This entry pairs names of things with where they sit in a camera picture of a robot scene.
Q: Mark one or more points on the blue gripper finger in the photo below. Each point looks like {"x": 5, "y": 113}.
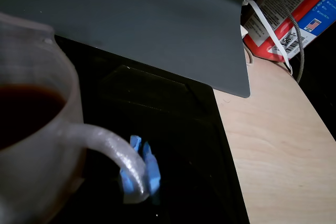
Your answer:
{"x": 153, "y": 172}
{"x": 135, "y": 141}

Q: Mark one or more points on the dark grey laptop lid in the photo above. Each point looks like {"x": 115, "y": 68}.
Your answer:
{"x": 157, "y": 24}

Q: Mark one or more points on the black work mat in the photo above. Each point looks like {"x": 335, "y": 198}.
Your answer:
{"x": 183, "y": 142}

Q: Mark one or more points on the red carton box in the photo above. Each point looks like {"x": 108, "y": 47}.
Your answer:
{"x": 302, "y": 19}

